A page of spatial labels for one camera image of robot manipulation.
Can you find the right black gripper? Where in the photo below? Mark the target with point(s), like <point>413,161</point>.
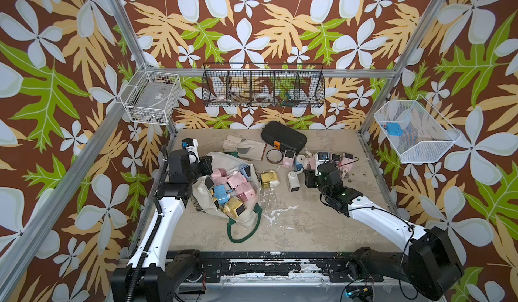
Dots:
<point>309,177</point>

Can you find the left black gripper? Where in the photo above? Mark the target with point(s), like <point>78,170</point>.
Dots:
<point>204,161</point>

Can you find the blue pencil sharpener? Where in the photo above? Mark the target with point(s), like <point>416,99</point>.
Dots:
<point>322,157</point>
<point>300,162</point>

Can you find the white pencil sharpener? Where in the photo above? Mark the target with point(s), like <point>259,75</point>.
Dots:
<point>293,180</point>

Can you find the cream tote bag green handles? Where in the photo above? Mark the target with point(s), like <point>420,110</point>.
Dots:
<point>230,172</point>

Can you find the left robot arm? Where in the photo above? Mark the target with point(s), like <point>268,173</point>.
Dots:
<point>148,277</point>

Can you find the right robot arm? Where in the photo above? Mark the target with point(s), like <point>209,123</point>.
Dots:
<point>426,260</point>

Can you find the large pink pencil sharpener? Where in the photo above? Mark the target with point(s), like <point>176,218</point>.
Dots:
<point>245,192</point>

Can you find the yellow pencil sharpener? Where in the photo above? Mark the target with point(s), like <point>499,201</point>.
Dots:
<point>234,208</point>

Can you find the blue sharpener in bag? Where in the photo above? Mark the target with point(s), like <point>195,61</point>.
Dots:
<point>221,195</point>

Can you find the cream work glove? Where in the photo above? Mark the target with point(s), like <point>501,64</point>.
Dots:
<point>245,148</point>

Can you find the brown tape roll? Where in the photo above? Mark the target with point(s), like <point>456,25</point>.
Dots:
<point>275,156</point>

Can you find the black hard case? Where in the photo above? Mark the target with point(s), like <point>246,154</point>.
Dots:
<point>283,138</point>

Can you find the blue object in basket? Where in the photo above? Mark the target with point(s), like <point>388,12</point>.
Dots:
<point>393,129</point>

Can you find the white tape roll in basket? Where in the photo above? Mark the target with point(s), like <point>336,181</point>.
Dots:
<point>263,97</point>

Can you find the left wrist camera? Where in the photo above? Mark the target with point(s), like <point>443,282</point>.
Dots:
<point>183,163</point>

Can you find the black wire basket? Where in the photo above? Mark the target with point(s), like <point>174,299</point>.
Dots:
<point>291,85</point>

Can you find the white wire basket left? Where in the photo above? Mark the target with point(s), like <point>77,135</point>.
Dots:
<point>150,96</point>

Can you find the white wire basket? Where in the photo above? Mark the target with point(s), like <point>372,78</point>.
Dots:
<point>427,134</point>
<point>150,96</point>

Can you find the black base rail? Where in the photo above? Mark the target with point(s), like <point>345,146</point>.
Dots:
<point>332,267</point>

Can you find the white wire basket right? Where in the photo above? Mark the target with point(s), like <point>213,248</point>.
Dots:
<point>427,134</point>

